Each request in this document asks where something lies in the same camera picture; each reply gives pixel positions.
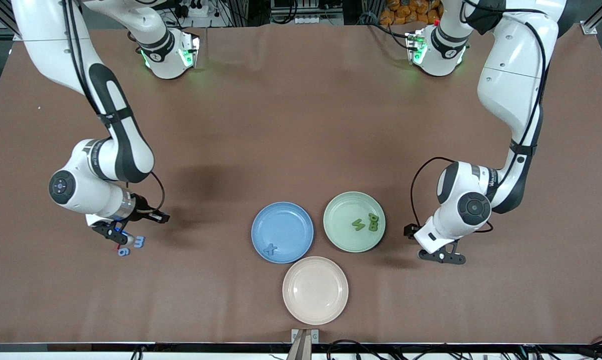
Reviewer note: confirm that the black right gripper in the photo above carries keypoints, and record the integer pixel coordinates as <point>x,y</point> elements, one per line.
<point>142,209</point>

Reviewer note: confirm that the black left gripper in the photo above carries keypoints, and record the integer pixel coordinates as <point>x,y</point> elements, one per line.
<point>409,231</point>

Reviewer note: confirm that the blue foam letter m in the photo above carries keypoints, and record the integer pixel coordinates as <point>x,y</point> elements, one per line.
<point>140,242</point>

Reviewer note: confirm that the green foam letter B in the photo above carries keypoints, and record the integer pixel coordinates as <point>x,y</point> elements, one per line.
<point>373,228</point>

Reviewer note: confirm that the green foam letter p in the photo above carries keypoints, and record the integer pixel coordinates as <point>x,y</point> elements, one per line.
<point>370,218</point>

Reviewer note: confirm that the green foam letter N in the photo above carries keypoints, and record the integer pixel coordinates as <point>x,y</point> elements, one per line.
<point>358,225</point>

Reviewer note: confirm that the blue foam letter g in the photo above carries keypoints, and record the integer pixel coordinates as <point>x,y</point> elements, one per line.
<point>120,252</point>

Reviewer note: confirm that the blue foam letter x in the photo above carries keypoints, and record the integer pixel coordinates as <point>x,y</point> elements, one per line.
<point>270,249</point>

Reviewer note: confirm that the blue plate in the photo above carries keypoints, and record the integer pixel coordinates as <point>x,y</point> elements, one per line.
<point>282,227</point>

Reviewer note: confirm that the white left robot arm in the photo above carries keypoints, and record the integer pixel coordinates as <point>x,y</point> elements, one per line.
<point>438,67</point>

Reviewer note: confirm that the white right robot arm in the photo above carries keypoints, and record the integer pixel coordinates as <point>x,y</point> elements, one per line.
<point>168,70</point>

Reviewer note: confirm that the green plate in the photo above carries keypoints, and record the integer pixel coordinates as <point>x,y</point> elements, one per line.
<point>343,215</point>

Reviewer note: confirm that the beige plate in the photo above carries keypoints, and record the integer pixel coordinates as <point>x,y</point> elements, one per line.
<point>315,290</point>

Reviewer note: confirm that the large table cover sheet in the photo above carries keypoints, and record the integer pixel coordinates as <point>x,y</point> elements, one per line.
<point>300,125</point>

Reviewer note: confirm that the white power strip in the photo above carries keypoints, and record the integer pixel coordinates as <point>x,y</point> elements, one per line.
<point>308,21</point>
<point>196,11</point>

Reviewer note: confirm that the orange fruit pile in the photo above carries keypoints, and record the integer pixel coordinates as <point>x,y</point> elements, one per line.
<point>405,12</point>

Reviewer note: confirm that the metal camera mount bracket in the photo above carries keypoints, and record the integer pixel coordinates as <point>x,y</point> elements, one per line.
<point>300,345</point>

